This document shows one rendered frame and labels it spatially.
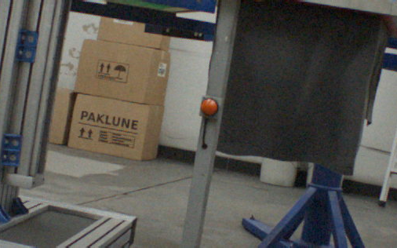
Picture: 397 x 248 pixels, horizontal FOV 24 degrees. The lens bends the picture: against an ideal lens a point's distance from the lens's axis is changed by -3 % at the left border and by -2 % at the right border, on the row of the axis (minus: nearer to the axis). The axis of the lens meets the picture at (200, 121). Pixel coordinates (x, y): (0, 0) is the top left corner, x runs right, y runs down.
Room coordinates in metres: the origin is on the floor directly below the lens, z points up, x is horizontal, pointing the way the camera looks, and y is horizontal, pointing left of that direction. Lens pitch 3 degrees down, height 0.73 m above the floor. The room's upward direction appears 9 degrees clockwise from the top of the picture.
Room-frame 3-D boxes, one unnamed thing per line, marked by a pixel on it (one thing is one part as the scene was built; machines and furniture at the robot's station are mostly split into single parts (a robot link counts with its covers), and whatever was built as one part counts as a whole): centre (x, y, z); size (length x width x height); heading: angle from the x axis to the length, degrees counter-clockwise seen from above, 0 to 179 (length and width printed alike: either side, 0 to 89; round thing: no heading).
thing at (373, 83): (2.66, -0.47, 0.74); 0.46 x 0.04 x 0.42; 165
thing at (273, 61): (2.49, -0.21, 0.74); 0.45 x 0.03 x 0.43; 75
